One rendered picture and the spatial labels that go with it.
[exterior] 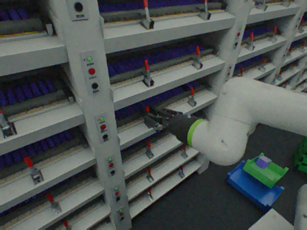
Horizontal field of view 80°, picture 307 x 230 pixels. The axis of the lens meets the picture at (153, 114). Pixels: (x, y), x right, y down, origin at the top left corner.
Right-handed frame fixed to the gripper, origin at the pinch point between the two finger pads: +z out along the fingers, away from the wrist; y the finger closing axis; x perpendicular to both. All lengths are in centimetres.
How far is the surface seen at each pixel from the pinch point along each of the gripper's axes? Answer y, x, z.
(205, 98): 36.7, -6.7, 0.3
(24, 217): -53, -23, 8
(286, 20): 115, 23, -3
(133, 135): -8.7, -7.2, -0.3
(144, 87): -2.5, 11.7, -4.5
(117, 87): -11.5, 13.9, -1.5
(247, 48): 69, 13, -3
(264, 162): 85, -71, -13
